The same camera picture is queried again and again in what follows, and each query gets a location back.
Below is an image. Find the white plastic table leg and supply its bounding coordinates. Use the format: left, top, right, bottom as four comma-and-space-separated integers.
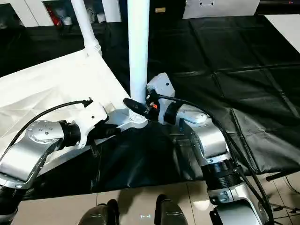
70, 0, 103, 57
126, 0, 151, 125

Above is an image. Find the white plastic table top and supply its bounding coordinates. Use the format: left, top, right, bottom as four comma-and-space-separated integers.
0, 50, 150, 174

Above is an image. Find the grey left robot foot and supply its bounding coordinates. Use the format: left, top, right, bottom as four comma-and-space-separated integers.
78, 199, 120, 225

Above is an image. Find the black work mat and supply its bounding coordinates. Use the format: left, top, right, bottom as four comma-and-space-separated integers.
0, 17, 300, 201

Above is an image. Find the black box with gold label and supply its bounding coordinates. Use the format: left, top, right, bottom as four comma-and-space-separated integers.
147, 0, 188, 22

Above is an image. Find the white glass door cabinet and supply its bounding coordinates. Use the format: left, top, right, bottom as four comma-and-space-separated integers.
0, 0, 128, 28

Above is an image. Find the black metal stand bar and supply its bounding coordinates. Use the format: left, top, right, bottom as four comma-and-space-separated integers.
266, 170, 300, 182

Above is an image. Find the flat white board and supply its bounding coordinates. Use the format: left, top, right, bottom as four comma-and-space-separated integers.
264, 14, 300, 54

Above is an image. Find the black monitor with red logo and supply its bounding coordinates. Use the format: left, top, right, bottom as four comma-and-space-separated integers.
256, 0, 300, 15

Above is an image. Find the thin grey tripod stand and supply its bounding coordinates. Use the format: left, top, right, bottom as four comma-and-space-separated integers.
269, 203, 300, 214

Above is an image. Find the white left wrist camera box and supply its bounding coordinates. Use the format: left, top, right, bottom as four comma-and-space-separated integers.
75, 100, 108, 150

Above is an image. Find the thin floor cable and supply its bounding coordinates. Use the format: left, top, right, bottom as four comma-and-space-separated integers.
285, 175, 300, 192

